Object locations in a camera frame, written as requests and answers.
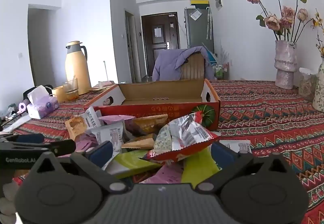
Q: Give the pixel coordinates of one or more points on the white floral vase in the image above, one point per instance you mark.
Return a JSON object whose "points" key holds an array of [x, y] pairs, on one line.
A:
{"points": [[319, 87]]}

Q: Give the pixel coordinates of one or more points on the yellow thermos jug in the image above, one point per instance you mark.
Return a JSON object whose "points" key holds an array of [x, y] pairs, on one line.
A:
{"points": [[77, 69]]}

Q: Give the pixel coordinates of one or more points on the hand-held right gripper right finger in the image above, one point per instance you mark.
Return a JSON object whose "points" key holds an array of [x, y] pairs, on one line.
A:
{"points": [[222, 155]]}

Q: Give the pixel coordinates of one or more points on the glass cup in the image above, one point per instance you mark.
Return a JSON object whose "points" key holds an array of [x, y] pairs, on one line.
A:
{"points": [[70, 89]]}

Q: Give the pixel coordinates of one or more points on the yellow round container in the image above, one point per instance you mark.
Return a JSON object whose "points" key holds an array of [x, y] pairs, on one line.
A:
{"points": [[58, 93]]}

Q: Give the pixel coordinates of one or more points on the purple jacket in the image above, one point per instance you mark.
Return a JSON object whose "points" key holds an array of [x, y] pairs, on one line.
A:
{"points": [[167, 64]]}

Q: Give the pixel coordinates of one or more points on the dark brown entrance door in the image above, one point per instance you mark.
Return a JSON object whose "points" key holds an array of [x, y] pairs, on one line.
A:
{"points": [[159, 57]]}

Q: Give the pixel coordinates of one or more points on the wooden chair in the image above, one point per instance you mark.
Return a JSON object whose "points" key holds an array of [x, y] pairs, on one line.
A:
{"points": [[192, 68]]}

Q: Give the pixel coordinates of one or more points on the white folded umbrella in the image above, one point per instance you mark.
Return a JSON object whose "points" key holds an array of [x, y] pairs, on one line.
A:
{"points": [[209, 24]]}

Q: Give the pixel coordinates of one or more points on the white paper sheet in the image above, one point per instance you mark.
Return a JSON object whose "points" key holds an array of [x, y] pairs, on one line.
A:
{"points": [[17, 124]]}

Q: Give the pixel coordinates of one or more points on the black bag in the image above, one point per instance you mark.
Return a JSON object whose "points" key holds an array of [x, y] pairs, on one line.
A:
{"points": [[30, 92]]}

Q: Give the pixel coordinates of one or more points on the bunch of dried roses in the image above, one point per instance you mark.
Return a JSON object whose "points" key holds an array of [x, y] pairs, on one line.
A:
{"points": [[272, 21]]}

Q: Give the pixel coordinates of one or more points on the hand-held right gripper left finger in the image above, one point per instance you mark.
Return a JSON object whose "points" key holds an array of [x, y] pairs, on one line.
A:
{"points": [[101, 153]]}

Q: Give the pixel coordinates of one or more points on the white paper on refrigerator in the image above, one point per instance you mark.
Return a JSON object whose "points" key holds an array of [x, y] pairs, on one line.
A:
{"points": [[196, 14]]}

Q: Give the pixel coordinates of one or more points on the yellow flower sprig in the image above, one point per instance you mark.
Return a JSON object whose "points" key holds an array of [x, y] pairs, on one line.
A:
{"points": [[319, 21]]}

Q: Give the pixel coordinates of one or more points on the clear plastic jar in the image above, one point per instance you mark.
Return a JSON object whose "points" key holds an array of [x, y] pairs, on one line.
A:
{"points": [[307, 84]]}

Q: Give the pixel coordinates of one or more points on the pile of snack packets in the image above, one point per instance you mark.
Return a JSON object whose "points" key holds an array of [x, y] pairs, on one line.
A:
{"points": [[114, 135]]}

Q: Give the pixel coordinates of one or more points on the pink textured vase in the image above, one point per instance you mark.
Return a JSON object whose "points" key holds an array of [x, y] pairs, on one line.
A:
{"points": [[286, 67]]}

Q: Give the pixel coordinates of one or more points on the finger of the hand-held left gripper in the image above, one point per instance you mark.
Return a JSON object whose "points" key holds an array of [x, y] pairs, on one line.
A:
{"points": [[30, 138], [63, 146]]}

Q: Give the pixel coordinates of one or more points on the large red silver snack bag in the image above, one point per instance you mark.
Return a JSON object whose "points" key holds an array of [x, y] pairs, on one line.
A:
{"points": [[187, 135]]}

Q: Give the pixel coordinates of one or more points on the purple tissue pack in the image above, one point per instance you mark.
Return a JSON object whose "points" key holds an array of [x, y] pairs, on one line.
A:
{"points": [[40, 107]]}

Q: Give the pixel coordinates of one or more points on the grey interior door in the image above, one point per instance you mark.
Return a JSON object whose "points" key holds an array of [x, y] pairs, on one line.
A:
{"points": [[131, 49]]}

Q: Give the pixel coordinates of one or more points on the red cardboard box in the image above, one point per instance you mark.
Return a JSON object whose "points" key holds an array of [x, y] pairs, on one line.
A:
{"points": [[162, 92]]}

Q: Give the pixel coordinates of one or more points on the grey refrigerator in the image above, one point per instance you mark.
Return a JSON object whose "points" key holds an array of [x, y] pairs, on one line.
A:
{"points": [[200, 31]]}

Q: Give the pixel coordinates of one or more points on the small purple roll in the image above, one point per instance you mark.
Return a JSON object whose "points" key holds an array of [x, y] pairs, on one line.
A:
{"points": [[23, 107]]}

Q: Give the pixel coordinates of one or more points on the white rack with bottles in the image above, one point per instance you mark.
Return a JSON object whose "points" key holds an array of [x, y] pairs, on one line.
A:
{"points": [[219, 69]]}

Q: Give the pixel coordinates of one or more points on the yellow black box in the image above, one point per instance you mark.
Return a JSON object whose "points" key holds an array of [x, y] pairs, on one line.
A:
{"points": [[200, 3]]}

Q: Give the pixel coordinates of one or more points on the white paper on door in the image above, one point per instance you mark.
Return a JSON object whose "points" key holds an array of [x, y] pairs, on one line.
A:
{"points": [[158, 32]]}

